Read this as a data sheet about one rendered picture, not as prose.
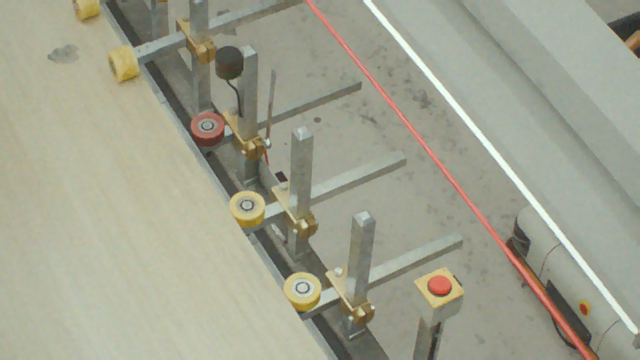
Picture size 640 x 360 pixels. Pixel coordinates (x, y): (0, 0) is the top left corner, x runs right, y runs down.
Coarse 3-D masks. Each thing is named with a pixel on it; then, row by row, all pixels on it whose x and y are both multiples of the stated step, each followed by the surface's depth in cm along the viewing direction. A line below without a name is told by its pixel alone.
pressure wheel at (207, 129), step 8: (192, 120) 307; (200, 120) 308; (208, 120) 308; (216, 120) 308; (192, 128) 306; (200, 128) 306; (208, 128) 306; (216, 128) 306; (224, 128) 307; (192, 136) 307; (200, 136) 304; (208, 136) 304; (216, 136) 305; (224, 136) 308; (200, 144) 306; (208, 144) 306; (216, 144) 307; (208, 152) 314
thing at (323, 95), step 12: (336, 84) 322; (348, 84) 323; (360, 84) 324; (300, 96) 320; (312, 96) 320; (324, 96) 320; (336, 96) 322; (276, 108) 317; (288, 108) 317; (300, 108) 318; (312, 108) 321; (264, 120) 314; (276, 120) 317; (228, 132) 312
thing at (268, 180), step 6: (258, 162) 318; (264, 162) 314; (258, 168) 320; (264, 168) 316; (270, 168) 313; (258, 174) 322; (264, 174) 318; (270, 174) 313; (264, 180) 319; (270, 180) 315; (276, 180) 311; (264, 186) 321; (270, 186) 317; (270, 192) 319
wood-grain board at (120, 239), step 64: (0, 0) 332; (64, 0) 333; (0, 64) 318; (64, 64) 318; (0, 128) 304; (64, 128) 305; (128, 128) 306; (0, 192) 292; (64, 192) 293; (128, 192) 294; (192, 192) 295; (0, 256) 281; (64, 256) 282; (128, 256) 283; (192, 256) 284; (256, 256) 285; (0, 320) 271; (64, 320) 272; (128, 320) 273; (192, 320) 274; (256, 320) 275
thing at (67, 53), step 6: (60, 48) 319; (66, 48) 320; (72, 48) 320; (78, 48) 321; (48, 54) 318; (54, 54) 319; (60, 54) 319; (66, 54) 318; (72, 54) 318; (54, 60) 318; (60, 60) 318; (66, 60) 318; (72, 60) 318
